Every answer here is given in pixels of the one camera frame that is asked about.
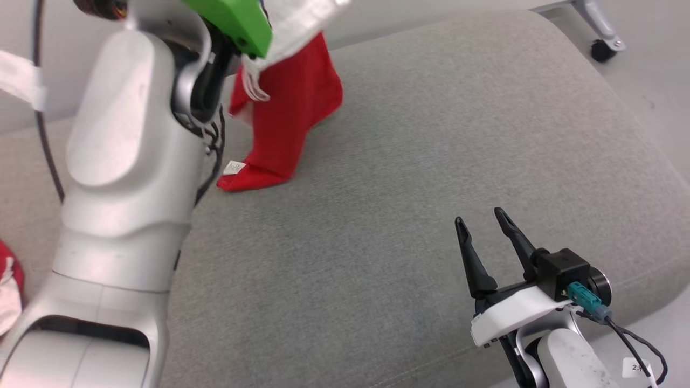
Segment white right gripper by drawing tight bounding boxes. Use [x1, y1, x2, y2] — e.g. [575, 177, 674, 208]
[454, 207, 575, 348]

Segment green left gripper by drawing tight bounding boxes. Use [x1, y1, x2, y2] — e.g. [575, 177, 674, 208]
[181, 0, 273, 59]

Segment red jersey with number print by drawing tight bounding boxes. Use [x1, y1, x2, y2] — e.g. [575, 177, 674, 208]
[217, 0, 352, 192]

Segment red shorts with white panel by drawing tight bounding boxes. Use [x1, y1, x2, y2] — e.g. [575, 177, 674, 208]
[0, 240, 25, 338]

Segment grey cushion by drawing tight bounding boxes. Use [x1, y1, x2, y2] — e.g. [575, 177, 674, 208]
[0, 8, 690, 388]

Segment grey metal stand leg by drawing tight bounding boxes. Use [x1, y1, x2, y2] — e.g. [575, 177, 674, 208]
[531, 0, 627, 52]

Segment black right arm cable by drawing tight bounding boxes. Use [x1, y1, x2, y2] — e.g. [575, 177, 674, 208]
[577, 310, 670, 386]

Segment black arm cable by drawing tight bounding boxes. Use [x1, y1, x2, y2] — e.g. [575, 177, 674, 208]
[31, 0, 66, 204]
[577, 310, 670, 386]

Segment white paper cable label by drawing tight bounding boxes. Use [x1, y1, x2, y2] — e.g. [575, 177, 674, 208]
[623, 358, 656, 379]

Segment white tape strip on cable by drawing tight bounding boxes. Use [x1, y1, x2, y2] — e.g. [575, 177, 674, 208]
[0, 50, 47, 112]

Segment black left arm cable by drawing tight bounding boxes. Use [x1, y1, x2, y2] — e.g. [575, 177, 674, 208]
[31, 0, 66, 204]

